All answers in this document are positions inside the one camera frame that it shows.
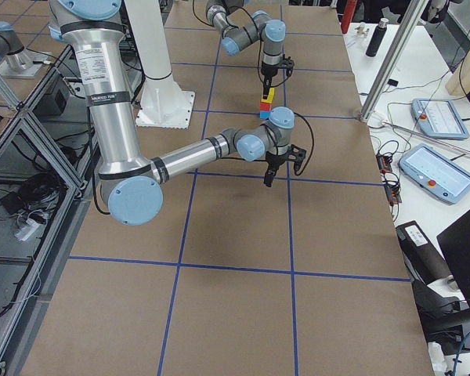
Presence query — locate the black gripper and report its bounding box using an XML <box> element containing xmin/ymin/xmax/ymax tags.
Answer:
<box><xmin>263</xmin><ymin>152</ymin><xmax>289</xmax><ymax>187</ymax></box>
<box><xmin>261</xmin><ymin>64</ymin><xmax>278</xmax><ymax>99</ymax></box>

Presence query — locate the near teach pendant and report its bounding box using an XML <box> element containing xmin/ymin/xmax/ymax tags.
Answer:
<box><xmin>399</xmin><ymin>143</ymin><xmax>470</xmax><ymax>204</ymax></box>

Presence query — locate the aluminium frame post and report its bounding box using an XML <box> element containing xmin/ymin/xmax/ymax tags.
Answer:
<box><xmin>359</xmin><ymin>0</ymin><xmax>428</xmax><ymax>123</ymax></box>

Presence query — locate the white power strip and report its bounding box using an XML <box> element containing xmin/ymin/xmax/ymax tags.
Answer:
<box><xmin>14</xmin><ymin>219</ymin><xmax>40</xmax><ymax>241</ymax></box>

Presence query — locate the black cardboard box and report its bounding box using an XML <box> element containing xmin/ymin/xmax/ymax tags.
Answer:
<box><xmin>396</xmin><ymin>221</ymin><xmax>451</xmax><ymax>284</ymax></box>

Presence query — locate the yellow cube block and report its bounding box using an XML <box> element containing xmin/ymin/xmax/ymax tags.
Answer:
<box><xmin>261</xmin><ymin>88</ymin><xmax>275</xmax><ymax>104</ymax></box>

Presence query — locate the red fire extinguisher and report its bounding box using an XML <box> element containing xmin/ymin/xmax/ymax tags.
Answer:
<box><xmin>340</xmin><ymin>0</ymin><xmax>357</xmax><ymax>34</ymax></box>

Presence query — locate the orange circuit board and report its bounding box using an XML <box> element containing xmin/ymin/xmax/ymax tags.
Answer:
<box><xmin>376</xmin><ymin>154</ymin><xmax>392</xmax><ymax>174</ymax></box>

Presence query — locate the far teach pendant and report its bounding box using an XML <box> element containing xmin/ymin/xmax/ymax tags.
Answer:
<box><xmin>411</xmin><ymin>99</ymin><xmax>470</xmax><ymax>140</ymax></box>

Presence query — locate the black power adapter box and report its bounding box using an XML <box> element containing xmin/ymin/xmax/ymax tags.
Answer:
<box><xmin>34</xmin><ymin>79</ymin><xmax>70</xmax><ymax>117</ymax></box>

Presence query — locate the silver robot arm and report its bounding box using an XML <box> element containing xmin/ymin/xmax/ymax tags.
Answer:
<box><xmin>49</xmin><ymin>1</ymin><xmax>303</xmax><ymax>226</ymax></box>
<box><xmin>205</xmin><ymin>1</ymin><xmax>295</xmax><ymax>99</ymax></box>

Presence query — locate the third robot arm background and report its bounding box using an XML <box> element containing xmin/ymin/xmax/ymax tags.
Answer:
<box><xmin>0</xmin><ymin>21</ymin><xmax>43</xmax><ymax>79</ymax></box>

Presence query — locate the teach pendant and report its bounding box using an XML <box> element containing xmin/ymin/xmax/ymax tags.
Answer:
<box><xmin>399</xmin><ymin>143</ymin><xmax>470</xmax><ymax>204</ymax></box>
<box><xmin>411</xmin><ymin>99</ymin><xmax>470</xmax><ymax>140</ymax></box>

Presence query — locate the wrist camera black bracket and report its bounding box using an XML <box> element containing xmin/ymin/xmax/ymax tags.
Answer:
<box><xmin>288</xmin><ymin>144</ymin><xmax>306</xmax><ymax>175</ymax></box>

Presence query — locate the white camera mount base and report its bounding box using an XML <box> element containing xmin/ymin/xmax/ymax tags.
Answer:
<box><xmin>125</xmin><ymin>0</ymin><xmax>195</xmax><ymax>129</ymax></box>

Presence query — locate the red cube block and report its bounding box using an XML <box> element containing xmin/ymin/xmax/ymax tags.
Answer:
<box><xmin>259</xmin><ymin>101</ymin><xmax>272</xmax><ymax>114</ymax></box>

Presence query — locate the black water bottle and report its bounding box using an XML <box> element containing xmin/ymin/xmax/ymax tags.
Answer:
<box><xmin>365</xmin><ymin>17</ymin><xmax>389</xmax><ymax>57</ymax></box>

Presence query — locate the black computer monitor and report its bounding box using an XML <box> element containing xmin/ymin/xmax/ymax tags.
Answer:
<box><xmin>437</xmin><ymin>210</ymin><xmax>470</xmax><ymax>305</ymax></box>

